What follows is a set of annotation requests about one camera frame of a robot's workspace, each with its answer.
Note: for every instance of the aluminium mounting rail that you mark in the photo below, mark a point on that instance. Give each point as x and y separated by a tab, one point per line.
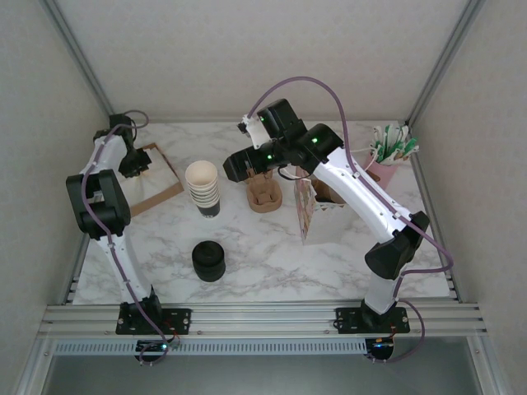
263	321

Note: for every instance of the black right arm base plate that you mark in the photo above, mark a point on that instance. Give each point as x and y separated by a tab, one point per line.
348	321

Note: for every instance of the white paper takeout bag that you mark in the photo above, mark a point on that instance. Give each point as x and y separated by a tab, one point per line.
325	226

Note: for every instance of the stack of paper cups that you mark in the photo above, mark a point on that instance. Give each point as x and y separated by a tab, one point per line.
201	189

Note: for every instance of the aluminium frame post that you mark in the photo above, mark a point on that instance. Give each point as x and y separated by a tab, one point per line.
444	61
83	61

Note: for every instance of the pink stick holder cup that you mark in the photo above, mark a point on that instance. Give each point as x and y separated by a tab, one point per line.
383	177

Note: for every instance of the brown cardboard napkin tray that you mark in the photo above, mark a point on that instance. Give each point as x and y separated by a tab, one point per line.
164	197

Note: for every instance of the small black controller board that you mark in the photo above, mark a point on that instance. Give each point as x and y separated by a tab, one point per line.
154	347
383	349

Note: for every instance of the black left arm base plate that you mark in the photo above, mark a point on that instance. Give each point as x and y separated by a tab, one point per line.
181	319

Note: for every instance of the brown pulp cup carrier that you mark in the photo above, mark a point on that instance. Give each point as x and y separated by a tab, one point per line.
265	201

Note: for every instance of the stack of black lids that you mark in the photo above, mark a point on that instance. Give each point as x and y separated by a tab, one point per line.
209	261

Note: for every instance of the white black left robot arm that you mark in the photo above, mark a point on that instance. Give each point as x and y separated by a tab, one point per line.
123	263

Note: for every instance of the green white paper stick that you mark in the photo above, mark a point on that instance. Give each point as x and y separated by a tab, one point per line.
413	145
387	131
375	148
406	132

